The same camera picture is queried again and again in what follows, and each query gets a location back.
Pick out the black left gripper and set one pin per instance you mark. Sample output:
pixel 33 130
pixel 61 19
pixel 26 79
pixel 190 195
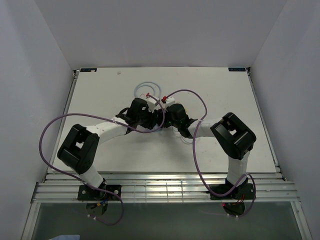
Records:
pixel 153 119

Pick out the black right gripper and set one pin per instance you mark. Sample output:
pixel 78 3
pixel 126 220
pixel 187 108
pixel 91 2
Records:
pixel 166 114

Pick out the round blue power socket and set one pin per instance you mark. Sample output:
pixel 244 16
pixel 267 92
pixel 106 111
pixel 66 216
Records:
pixel 156 129

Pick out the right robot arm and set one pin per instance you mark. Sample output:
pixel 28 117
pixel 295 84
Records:
pixel 235 138

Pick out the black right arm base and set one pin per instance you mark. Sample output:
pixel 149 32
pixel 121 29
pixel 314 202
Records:
pixel 236 207

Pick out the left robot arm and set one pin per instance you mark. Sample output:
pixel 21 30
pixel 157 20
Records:
pixel 79 147

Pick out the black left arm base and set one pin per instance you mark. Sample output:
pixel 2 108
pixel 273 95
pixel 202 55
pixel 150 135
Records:
pixel 96 201

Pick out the right blue corner label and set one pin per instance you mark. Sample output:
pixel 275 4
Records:
pixel 237 69

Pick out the blue corner label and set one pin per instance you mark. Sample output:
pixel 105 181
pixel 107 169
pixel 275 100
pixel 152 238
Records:
pixel 88 70
pixel 237 69

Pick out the left blue corner label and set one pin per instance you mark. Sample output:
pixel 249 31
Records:
pixel 88 70

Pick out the blue cloth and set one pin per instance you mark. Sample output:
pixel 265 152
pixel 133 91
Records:
pixel 67 237

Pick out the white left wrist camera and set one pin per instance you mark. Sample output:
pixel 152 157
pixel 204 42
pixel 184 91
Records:
pixel 152 102

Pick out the aluminium table edge rail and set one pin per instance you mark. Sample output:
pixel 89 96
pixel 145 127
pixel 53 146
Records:
pixel 161 188

